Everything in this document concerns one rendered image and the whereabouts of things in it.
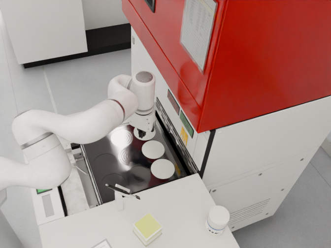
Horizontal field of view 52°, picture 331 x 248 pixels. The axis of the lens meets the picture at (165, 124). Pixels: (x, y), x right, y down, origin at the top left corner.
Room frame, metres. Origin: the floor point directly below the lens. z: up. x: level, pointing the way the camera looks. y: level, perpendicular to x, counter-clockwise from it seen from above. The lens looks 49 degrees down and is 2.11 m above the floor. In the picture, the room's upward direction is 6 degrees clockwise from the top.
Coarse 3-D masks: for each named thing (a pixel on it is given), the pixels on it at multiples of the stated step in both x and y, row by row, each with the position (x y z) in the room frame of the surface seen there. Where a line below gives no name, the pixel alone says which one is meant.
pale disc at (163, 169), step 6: (156, 162) 0.84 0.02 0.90; (162, 162) 0.84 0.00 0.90; (168, 162) 0.85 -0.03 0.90; (156, 168) 0.81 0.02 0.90; (162, 168) 0.81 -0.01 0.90; (168, 168) 0.82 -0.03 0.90; (174, 168) 0.82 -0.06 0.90; (156, 174) 0.78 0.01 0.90; (162, 174) 0.78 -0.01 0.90; (168, 174) 0.79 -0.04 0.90
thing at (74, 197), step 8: (72, 168) 0.78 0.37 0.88; (72, 176) 0.74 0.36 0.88; (64, 184) 0.70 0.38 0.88; (72, 184) 0.70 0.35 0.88; (80, 184) 0.71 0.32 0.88; (64, 192) 0.66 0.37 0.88; (72, 192) 0.66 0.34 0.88; (80, 192) 0.67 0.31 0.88; (72, 200) 0.63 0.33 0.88; (80, 200) 0.63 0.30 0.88; (72, 208) 0.60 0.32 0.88
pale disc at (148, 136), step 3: (135, 129) 1.01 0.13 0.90; (135, 132) 0.99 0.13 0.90; (147, 132) 1.00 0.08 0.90; (150, 132) 1.00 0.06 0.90; (153, 132) 1.00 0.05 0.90; (135, 135) 0.97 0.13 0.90; (138, 135) 0.98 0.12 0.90; (147, 135) 0.98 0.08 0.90; (150, 135) 0.98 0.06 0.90; (153, 135) 0.99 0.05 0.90; (138, 138) 0.96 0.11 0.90; (144, 138) 0.96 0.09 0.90; (147, 138) 0.97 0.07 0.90; (150, 138) 0.97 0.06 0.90
